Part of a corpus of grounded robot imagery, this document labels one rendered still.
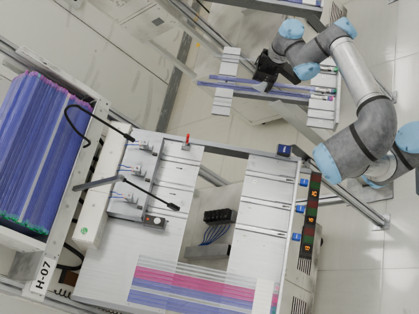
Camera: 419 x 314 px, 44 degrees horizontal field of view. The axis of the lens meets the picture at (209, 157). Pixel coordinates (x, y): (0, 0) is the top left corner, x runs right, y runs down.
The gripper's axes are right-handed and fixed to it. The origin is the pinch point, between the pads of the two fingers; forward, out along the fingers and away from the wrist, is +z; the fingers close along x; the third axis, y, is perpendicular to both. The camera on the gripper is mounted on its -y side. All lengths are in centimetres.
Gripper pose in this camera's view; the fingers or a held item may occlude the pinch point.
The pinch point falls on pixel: (264, 90)
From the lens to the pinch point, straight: 195.3
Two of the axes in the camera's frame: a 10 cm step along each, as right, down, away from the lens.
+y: -9.6, -2.5, -1.3
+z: -2.3, 4.5, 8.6
